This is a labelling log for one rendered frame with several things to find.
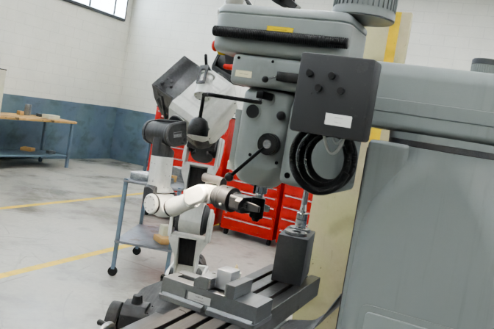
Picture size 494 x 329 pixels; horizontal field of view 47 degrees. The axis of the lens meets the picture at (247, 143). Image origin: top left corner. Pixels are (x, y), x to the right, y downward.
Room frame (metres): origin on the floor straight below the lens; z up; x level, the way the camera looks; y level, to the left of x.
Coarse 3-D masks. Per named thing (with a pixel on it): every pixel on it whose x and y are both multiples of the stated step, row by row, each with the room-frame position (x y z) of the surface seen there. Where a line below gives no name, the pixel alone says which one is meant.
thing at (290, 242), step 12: (288, 228) 2.30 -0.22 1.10; (300, 228) 2.34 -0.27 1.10; (288, 240) 2.22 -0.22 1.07; (300, 240) 2.21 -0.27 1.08; (312, 240) 2.36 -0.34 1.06; (276, 252) 2.23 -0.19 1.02; (288, 252) 2.22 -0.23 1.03; (300, 252) 2.20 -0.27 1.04; (276, 264) 2.22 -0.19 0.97; (288, 264) 2.21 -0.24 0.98; (300, 264) 2.20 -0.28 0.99; (276, 276) 2.22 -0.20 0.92; (288, 276) 2.21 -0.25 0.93; (300, 276) 2.20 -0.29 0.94
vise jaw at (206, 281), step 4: (208, 272) 1.81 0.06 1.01; (212, 272) 1.82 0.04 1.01; (216, 272) 1.82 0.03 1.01; (200, 276) 1.76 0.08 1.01; (204, 276) 1.76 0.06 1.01; (208, 276) 1.77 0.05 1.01; (212, 276) 1.78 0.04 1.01; (196, 280) 1.77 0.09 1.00; (200, 280) 1.76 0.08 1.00; (204, 280) 1.76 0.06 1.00; (208, 280) 1.75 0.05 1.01; (212, 280) 1.76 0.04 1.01; (196, 284) 1.77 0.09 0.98; (200, 284) 1.76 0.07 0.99; (204, 284) 1.76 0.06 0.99; (208, 284) 1.75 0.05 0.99; (212, 284) 1.76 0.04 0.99; (204, 288) 1.75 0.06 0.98; (208, 288) 1.75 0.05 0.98; (212, 288) 1.77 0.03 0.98
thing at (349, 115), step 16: (304, 64) 1.50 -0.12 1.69; (320, 64) 1.49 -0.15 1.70; (336, 64) 1.47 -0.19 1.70; (352, 64) 1.45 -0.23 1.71; (368, 64) 1.44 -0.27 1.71; (304, 80) 1.50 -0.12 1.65; (320, 80) 1.48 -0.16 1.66; (336, 80) 1.47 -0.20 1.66; (352, 80) 1.45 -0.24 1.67; (368, 80) 1.43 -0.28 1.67; (304, 96) 1.50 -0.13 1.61; (320, 96) 1.48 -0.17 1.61; (336, 96) 1.46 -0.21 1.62; (352, 96) 1.45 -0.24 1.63; (368, 96) 1.43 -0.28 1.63; (304, 112) 1.50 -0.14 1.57; (320, 112) 1.48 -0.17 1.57; (336, 112) 1.46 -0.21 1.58; (352, 112) 1.44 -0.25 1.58; (368, 112) 1.44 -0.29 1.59; (304, 128) 1.49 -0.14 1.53; (320, 128) 1.48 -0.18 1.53; (336, 128) 1.46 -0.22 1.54; (352, 128) 1.44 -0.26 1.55; (368, 128) 1.47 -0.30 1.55
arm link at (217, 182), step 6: (204, 174) 2.08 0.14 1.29; (210, 174) 2.07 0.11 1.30; (204, 180) 2.07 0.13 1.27; (210, 180) 2.05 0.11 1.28; (216, 180) 2.04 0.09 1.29; (222, 180) 2.03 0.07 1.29; (210, 186) 2.03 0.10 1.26; (216, 186) 2.05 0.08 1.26; (222, 186) 2.02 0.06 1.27; (210, 192) 2.03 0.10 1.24; (216, 192) 2.00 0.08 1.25; (210, 198) 2.03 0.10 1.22; (216, 198) 1.99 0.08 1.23; (216, 204) 2.00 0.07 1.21
